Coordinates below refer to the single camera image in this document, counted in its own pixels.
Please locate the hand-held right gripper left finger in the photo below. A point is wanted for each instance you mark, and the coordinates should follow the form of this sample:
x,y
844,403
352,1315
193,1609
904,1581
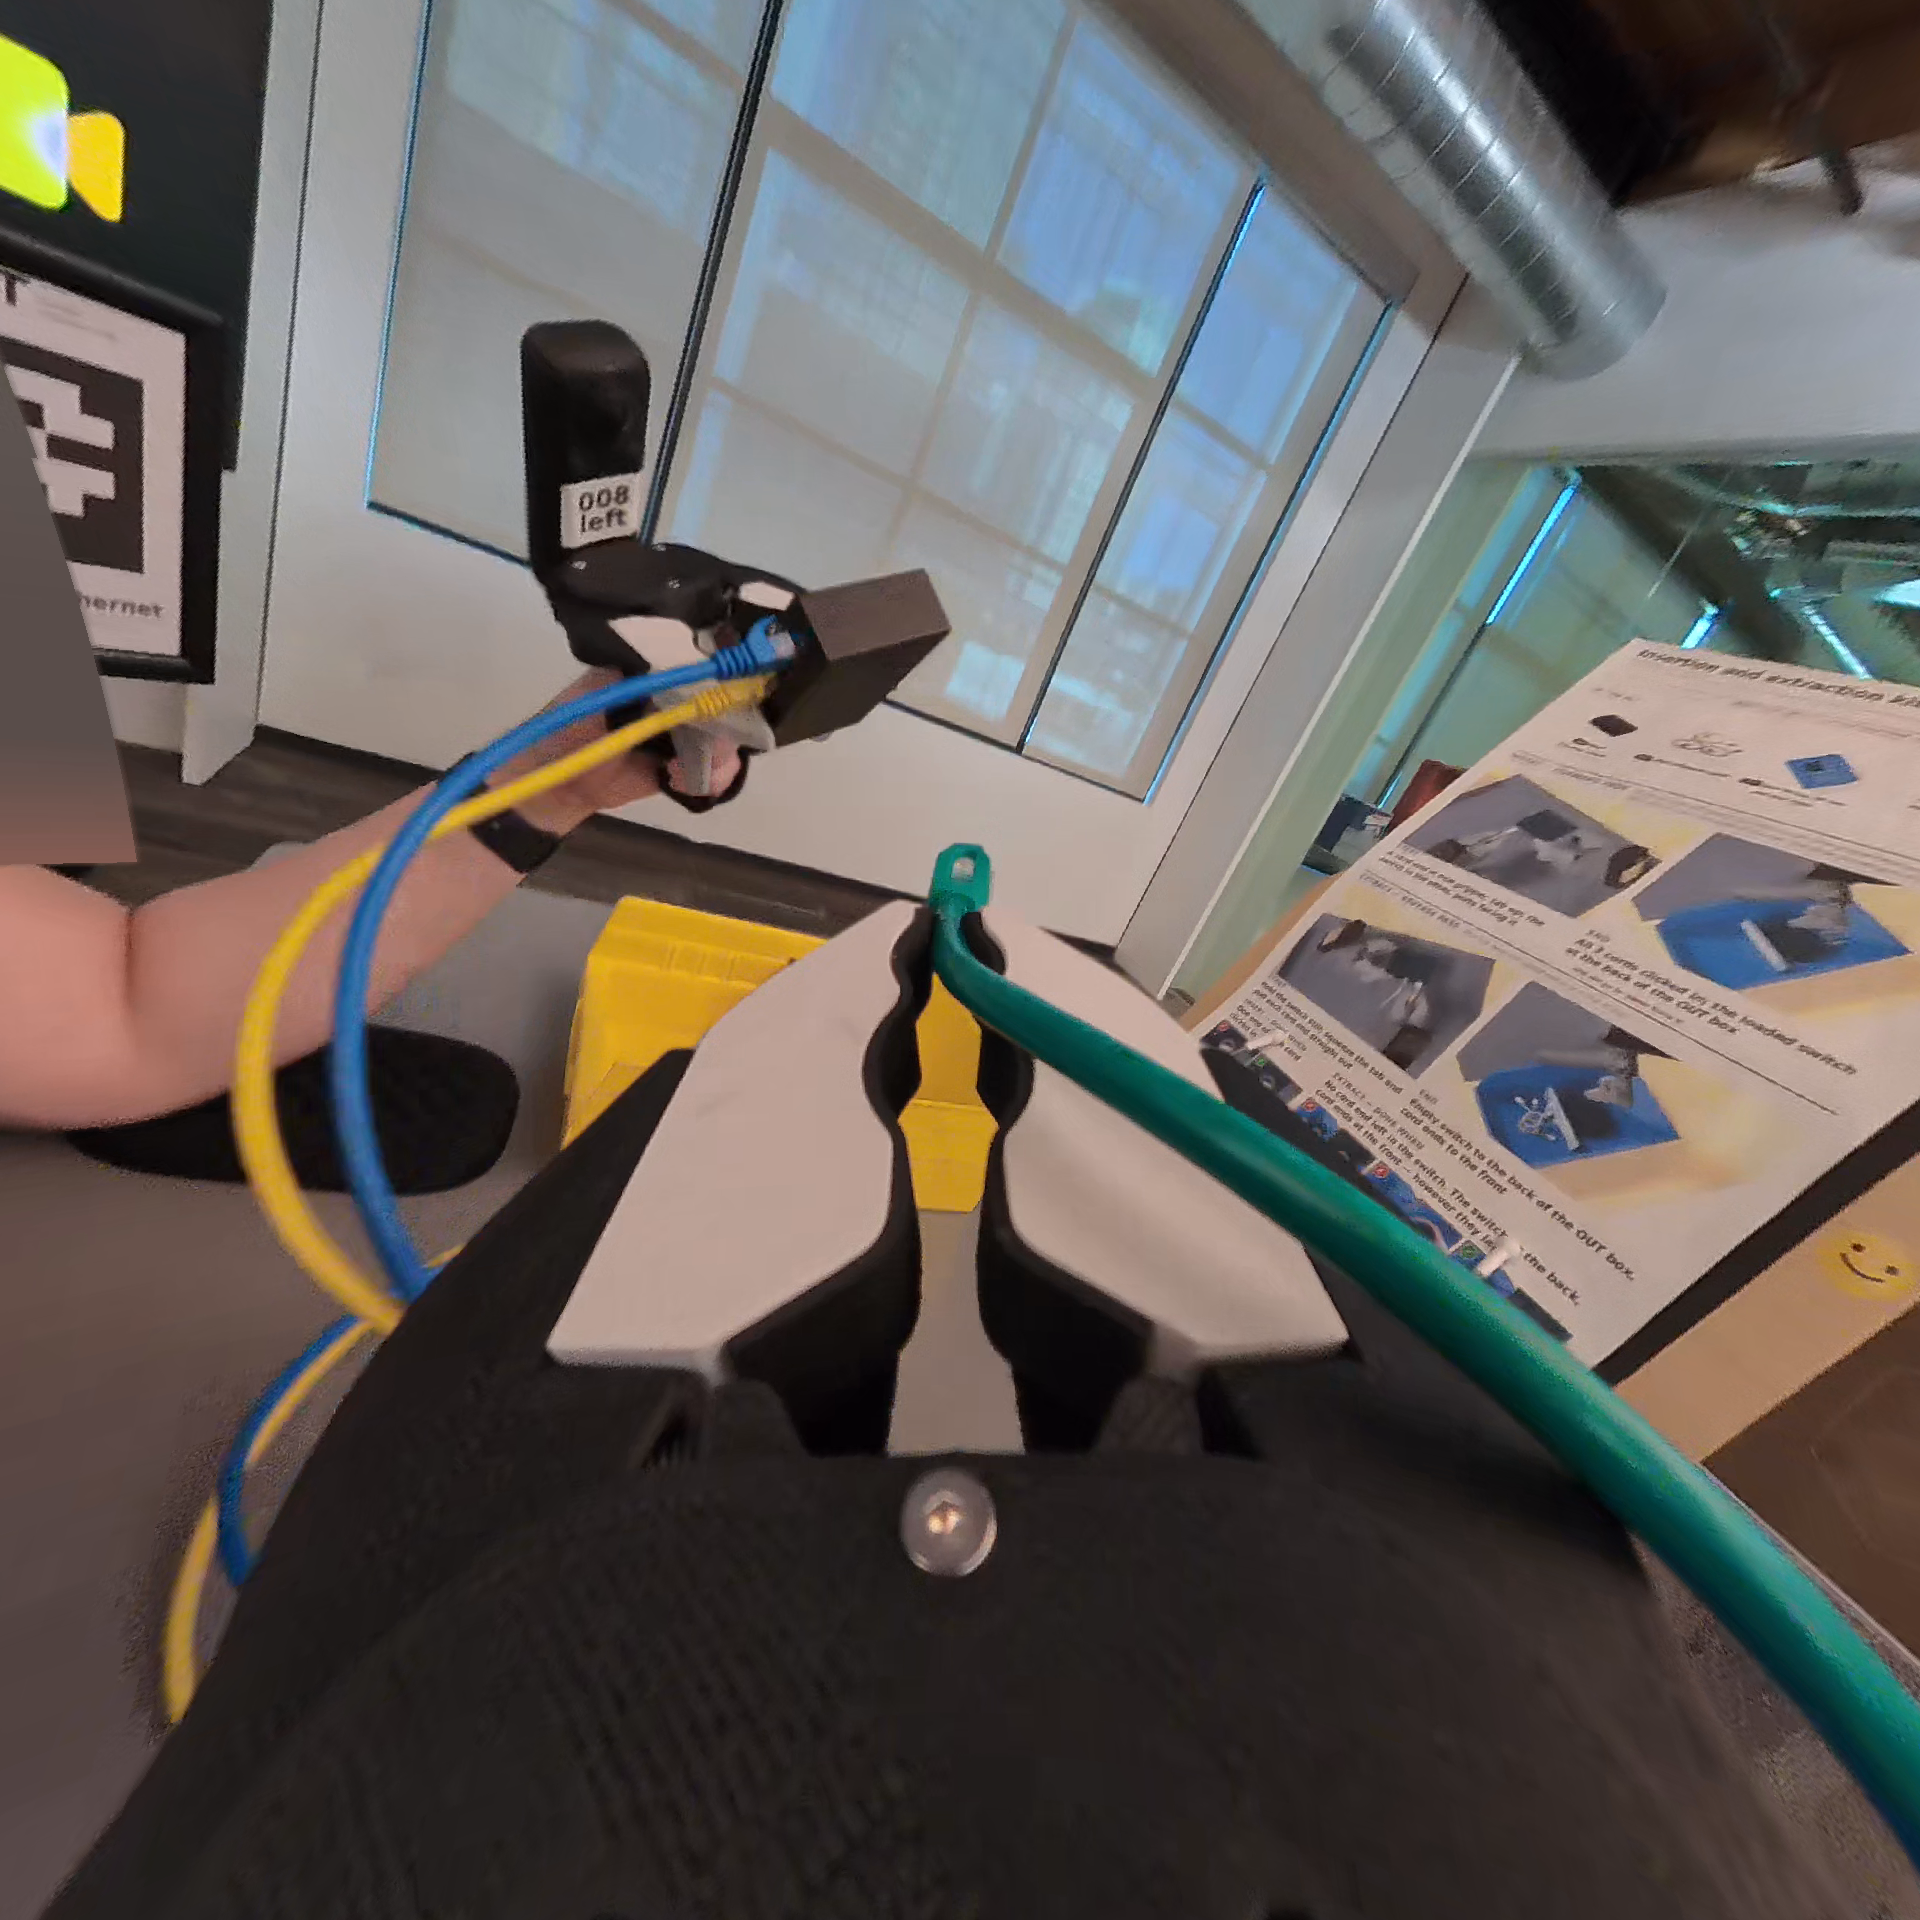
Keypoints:
x,y
733,1184

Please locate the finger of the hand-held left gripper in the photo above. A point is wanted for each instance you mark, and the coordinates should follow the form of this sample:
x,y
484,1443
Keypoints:
x,y
660,643
733,731

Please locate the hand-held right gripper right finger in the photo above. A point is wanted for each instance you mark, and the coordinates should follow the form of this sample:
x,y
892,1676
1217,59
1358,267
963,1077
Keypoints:
x,y
1108,1243

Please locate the black network switch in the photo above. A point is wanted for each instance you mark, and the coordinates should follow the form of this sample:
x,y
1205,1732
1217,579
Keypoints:
x,y
869,644

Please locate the yellow plastic bin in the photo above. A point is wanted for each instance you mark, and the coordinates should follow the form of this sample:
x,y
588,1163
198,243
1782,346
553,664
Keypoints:
x,y
645,1020

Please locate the person's left forearm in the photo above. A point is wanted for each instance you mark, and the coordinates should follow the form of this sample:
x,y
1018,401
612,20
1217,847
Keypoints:
x,y
181,991

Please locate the person's left hand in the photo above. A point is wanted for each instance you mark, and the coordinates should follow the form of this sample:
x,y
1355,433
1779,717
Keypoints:
x,y
585,749

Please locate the black wristband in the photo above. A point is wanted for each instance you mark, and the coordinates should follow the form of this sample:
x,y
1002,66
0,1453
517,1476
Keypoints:
x,y
517,843

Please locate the large gridded window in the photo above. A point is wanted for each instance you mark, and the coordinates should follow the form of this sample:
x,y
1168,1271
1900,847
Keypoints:
x,y
930,375

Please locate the black framed marker board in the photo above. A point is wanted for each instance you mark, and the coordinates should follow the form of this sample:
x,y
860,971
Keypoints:
x,y
106,434

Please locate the printed instruction poster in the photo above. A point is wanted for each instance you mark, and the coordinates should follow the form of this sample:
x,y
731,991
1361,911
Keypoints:
x,y
1651,1050

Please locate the wooden poster stand board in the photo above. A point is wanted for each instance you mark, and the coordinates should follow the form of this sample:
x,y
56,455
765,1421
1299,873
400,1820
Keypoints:
x,y
1769,1348

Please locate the silver round duct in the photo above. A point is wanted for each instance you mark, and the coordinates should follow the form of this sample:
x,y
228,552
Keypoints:
x,y
1499,194

